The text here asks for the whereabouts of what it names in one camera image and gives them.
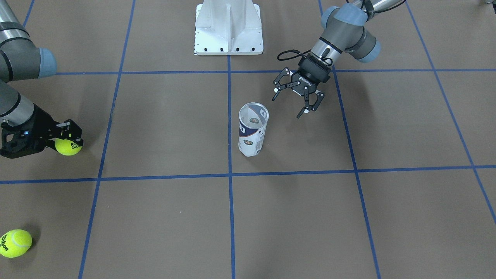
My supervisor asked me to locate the yellow Roland Garros tennis ball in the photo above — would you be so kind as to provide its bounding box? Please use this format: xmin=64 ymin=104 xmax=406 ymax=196
xmin=55 ymin=138 xmax=83 ymax=156

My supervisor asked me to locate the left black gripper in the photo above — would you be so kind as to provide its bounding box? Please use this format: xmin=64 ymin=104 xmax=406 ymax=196
xmin=272 ymin=57 xmax=330 ymax=119

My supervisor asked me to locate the yellow Wilson tennis ball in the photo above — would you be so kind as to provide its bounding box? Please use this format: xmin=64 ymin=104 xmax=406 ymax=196
xmin=0 ymin=229 xmax=33 ymax=258

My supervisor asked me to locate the clear tennis ball can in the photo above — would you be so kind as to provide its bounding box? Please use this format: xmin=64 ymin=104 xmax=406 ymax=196
xmin=238 ymin=102 xmax=269 ymax=157

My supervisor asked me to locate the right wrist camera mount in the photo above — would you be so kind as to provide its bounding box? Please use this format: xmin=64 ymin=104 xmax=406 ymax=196
xmin=1 ymin=122 xmax=39 ymax=159

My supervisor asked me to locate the white pedestal column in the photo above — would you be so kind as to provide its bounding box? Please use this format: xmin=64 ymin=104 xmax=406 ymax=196
xmin=194 ymin=0 xmax=264 ymax=55

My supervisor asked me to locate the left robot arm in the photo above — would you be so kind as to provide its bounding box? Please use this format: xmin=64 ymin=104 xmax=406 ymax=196
xmin=272 ymin=0 xmax=404 ymax=117

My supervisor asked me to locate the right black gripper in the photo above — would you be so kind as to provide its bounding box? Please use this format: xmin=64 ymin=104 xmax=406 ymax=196
xmin=23 ymin=104 xmax=84 ymax=152

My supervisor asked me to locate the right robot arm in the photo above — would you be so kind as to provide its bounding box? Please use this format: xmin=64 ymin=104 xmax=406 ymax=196
xmin=0 ymin=0 xmax=84 ymax=159

